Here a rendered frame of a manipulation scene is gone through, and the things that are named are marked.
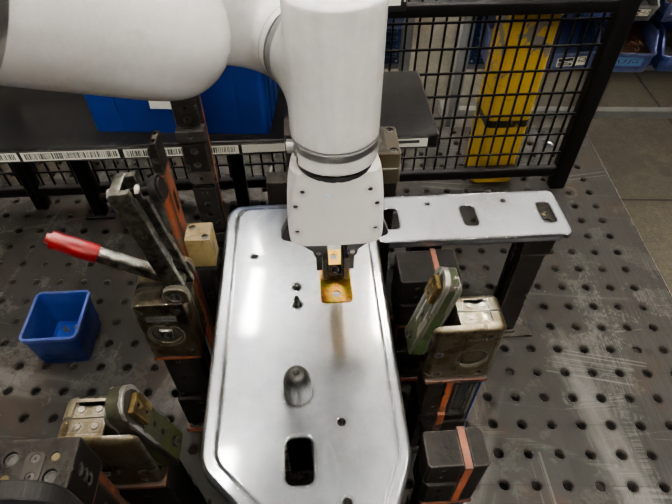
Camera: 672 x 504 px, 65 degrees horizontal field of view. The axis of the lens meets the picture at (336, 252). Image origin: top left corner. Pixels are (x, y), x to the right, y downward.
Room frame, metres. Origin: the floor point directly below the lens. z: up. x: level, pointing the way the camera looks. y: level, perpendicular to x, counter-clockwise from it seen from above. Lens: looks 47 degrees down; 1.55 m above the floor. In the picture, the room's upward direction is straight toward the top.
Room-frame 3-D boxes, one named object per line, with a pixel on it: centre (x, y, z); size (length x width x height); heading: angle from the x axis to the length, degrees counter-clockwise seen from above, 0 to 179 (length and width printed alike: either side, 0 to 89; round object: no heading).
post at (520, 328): (0.59, -0.32, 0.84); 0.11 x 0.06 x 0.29; 94
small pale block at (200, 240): (0.49, 0.18, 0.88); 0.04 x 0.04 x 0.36; 4
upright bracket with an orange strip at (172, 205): (0.51, 0.21, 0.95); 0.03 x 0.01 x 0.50; 4
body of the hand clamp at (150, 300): (0.40, 0.22, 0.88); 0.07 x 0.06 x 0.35; 94
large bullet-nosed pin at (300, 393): (0.29, 0.04, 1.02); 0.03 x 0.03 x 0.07
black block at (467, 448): (0.23, -0.13, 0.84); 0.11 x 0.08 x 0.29; 94
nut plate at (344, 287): (0.42, 0.00, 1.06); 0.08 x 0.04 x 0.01; 4
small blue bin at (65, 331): (0.55, 0.50, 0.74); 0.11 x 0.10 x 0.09; 4
